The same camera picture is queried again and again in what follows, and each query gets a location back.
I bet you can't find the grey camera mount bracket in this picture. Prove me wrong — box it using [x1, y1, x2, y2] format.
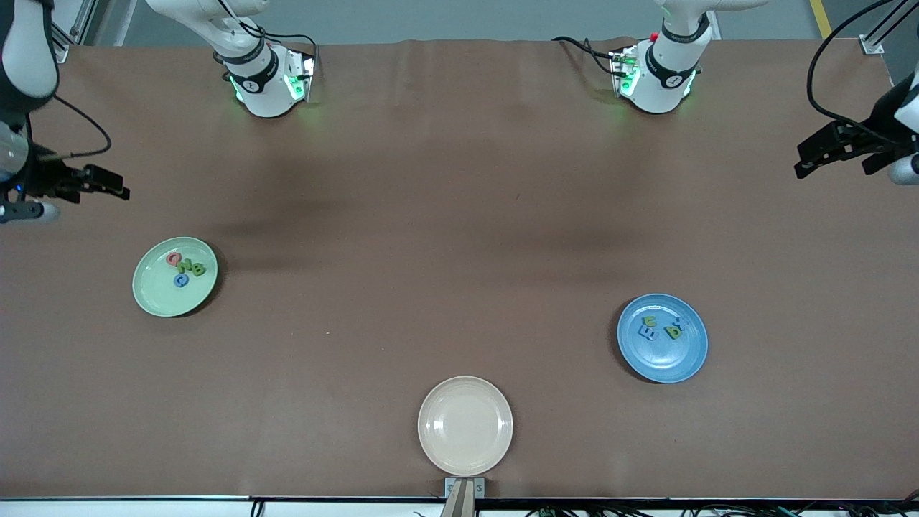
[439, 477, 486, 517]

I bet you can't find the green plate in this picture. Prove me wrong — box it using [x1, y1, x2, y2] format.
[132, 237, 219, 318]

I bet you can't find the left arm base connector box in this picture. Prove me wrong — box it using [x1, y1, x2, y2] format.
[610, 47, 641, 98]

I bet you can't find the black right arm base cable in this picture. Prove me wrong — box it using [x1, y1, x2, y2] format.
[255, 22, 319, 62]

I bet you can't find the blue plate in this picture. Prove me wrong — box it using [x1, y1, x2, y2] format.
[617, 293, 709, 384]

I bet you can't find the white table edge rail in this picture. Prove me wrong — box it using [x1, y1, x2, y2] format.
[0, 497, 919, 517]

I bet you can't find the aluminium frame profile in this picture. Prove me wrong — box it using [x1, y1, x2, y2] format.
[860, 0, 919, 55]
[50, 0, 98, 64]

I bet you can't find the black arm base cable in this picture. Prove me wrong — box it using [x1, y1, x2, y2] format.
[551, 34, 620, 76]
[255, 22, 319, 62]

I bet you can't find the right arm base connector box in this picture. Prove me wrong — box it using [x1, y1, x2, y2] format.
[286, 55, 317, 103]

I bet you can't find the beige plate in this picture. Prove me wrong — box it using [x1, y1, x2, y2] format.
[418, 376, 515, 478]

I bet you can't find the brown table mat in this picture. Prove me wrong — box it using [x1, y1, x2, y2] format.
[0, 37, 919, 500]

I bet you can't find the black left arm base cable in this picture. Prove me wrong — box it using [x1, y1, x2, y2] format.
[551, 34, 620, 76]

